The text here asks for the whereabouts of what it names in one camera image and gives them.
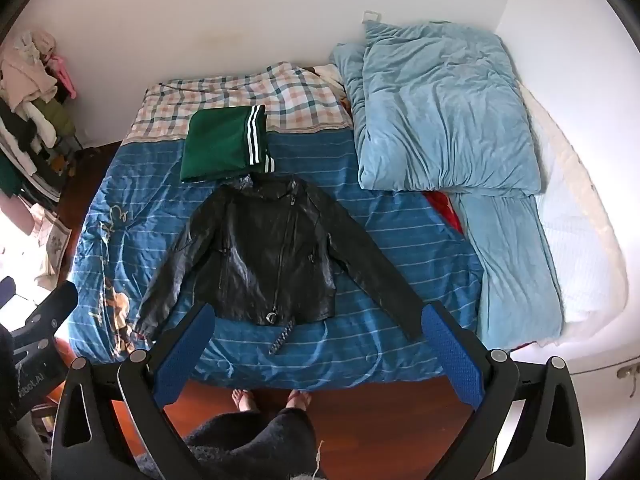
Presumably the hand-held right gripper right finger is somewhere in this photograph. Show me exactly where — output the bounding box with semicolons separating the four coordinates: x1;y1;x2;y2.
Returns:
421;302;587;480

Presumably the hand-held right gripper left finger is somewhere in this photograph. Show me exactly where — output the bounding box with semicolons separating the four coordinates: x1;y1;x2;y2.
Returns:
50;302;221;480

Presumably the black leather jacket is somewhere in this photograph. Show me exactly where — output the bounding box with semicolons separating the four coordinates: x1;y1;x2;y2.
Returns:
135;175;431;357

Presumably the rack of hanging clothes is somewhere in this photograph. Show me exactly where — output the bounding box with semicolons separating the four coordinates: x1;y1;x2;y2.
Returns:
0;30;81;207

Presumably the floral printed bag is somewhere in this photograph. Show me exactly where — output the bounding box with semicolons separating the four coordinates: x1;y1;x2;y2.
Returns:
30;205;72;292

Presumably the person's left foot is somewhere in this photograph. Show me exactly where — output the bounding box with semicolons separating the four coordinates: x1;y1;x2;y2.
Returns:
231;388;259;413

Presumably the person's dark grey skirt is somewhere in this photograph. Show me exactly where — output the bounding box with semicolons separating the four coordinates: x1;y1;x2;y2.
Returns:
135;406;327;480

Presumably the blue striped bedsheet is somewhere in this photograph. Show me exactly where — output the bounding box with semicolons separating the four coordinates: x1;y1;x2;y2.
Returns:
65;132;488;393

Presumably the red cloth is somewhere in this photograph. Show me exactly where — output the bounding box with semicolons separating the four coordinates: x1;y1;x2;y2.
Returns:
422;190;466;236

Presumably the white quilted mattress pad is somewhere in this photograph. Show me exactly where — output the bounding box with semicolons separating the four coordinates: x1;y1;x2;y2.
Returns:
515;80;629;342

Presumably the green garment with white stripes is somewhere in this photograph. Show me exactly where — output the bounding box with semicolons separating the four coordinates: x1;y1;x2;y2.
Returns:
180;105;277;184

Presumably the pink hanger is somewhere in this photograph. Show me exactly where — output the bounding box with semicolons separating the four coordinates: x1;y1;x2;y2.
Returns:
47;55;79;102

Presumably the pale pink fleece garment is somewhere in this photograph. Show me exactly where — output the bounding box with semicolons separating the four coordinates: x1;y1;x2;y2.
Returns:
0;30;59;109

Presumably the light blue duvet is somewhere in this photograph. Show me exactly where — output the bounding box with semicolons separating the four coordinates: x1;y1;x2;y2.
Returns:
327;21;566;352

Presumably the plaid bedsheet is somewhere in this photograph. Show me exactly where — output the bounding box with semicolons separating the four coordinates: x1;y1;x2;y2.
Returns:
125;62;354;144

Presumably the cream pillow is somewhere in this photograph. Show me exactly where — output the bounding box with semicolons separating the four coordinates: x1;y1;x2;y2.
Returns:
312;64;347;97

